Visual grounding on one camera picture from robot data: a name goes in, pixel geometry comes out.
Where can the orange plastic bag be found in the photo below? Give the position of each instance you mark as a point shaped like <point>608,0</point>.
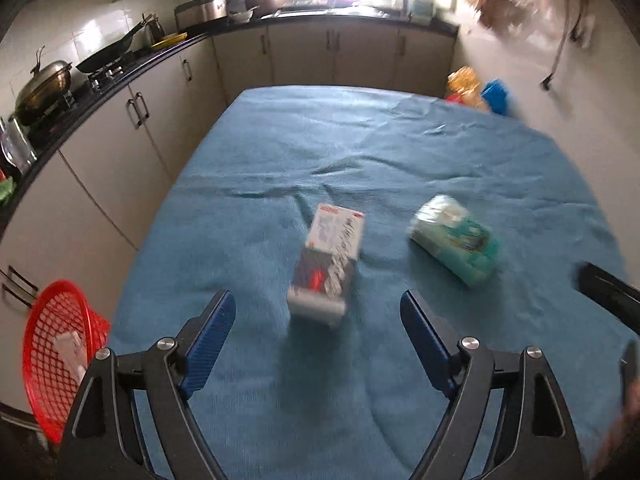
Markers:
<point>465,87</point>

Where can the glass kettle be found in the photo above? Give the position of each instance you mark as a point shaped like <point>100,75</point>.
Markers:
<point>17,147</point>

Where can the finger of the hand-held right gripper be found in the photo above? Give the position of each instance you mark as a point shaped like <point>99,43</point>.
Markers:
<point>630,370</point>
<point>612,295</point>

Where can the black wok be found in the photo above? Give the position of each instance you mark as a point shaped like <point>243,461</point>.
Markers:
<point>107,52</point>

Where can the red plastic mesh basket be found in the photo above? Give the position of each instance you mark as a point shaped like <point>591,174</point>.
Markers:
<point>50,400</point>

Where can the cream lower kitchen cabinets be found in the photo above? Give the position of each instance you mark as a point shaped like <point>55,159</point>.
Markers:
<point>150,125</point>

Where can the steel wok with lid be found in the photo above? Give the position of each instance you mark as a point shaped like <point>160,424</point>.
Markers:
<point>42,87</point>

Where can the white and grey carton box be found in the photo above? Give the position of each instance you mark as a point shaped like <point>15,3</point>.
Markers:
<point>327,265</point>

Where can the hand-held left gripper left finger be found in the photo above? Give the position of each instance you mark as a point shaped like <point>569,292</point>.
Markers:
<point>212,340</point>

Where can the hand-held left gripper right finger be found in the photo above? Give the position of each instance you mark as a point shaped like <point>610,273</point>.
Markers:
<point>425,340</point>

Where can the stacked bowls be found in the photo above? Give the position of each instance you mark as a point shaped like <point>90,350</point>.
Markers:
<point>247,5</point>

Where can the blue tablecloth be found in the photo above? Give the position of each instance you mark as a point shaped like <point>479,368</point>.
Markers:
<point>350,150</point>

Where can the green tissue pack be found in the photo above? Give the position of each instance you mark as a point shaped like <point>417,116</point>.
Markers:
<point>455,242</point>

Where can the steel pot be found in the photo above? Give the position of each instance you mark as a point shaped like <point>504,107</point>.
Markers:
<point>200,10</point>

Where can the yellow bowl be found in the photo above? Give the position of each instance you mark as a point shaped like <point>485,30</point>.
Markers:
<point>169,41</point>

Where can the black gas stove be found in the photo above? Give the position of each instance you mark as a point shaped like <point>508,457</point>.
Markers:
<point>95,80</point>

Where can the blue plastic bag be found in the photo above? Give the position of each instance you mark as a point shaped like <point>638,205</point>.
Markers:
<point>496,95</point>

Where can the green cloth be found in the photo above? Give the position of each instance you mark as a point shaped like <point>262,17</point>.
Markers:
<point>6,192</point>

